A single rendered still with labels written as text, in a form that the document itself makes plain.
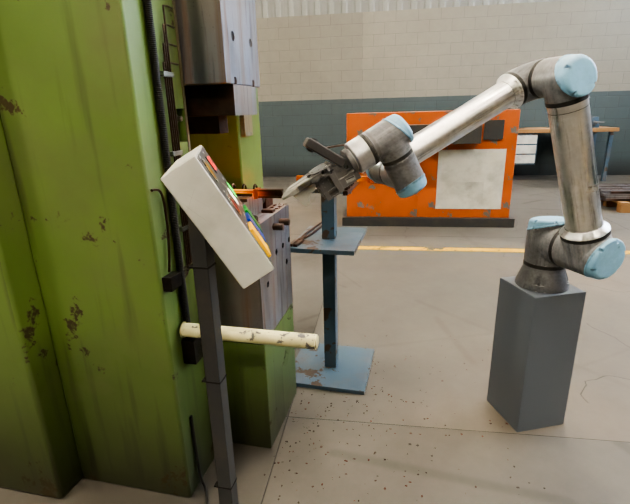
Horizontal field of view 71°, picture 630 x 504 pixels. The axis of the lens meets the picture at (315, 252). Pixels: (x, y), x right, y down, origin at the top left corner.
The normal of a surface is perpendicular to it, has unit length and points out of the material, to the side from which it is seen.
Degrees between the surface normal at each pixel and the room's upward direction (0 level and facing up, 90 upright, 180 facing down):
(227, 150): 90
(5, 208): 90
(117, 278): 90
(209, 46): 90
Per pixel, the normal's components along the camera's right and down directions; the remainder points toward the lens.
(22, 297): 0.97, 0.04
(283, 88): -0.14, 0.30
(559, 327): 0.21, 0.29
